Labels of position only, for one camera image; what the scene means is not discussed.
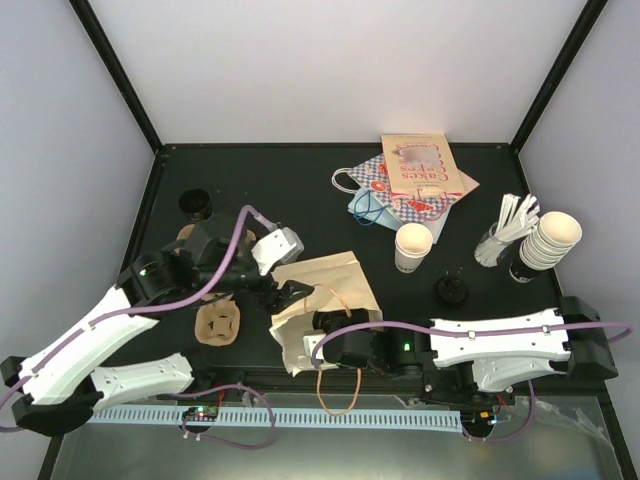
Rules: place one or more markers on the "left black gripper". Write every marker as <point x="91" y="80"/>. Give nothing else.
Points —
<point x="267" y="299"/>

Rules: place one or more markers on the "black cup lid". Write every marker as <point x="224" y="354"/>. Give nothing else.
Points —
<point x="330" y="320"/>

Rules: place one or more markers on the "kraft paper bag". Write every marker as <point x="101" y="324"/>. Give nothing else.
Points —
<point x="340" y="284"/>

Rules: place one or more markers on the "pulp cup carrier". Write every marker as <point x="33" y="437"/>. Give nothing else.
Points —
<point x="205" y="243"/>
<point x="217" y="324"/>

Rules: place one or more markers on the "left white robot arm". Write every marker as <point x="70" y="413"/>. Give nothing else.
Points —
<point x="60" y="388"/>

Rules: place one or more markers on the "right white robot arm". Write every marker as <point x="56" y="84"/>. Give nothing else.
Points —
<point x="504" y="351"/>

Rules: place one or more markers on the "light blue paper bag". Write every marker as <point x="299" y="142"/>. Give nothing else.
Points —
<point x="368" y="211"/>

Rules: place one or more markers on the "black lid right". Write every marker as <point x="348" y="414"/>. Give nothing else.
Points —
<point x="451" y="291"/>

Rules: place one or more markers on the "blue checkered paper bag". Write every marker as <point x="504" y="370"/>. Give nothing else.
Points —
<point x="372" y="176"/>

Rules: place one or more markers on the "small circuit board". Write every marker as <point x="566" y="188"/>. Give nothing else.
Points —
<point x="200" y="413"/>

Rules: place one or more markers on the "clear stirrer holder cup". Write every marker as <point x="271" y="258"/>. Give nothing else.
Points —
<point x="491" y="250"/>

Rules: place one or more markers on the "pink cakes paper bag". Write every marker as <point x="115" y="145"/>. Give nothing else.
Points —
<point x="423" y="166"/>

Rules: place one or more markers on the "white stirrer packets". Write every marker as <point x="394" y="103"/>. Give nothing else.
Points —
<point x="517" y="218"/>

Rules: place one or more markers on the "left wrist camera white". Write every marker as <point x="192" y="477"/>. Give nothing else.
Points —
<point x="282" y="245"/>

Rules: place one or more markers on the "light blue cable duct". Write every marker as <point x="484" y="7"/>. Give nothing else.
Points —
<point x="167" y="415"/>

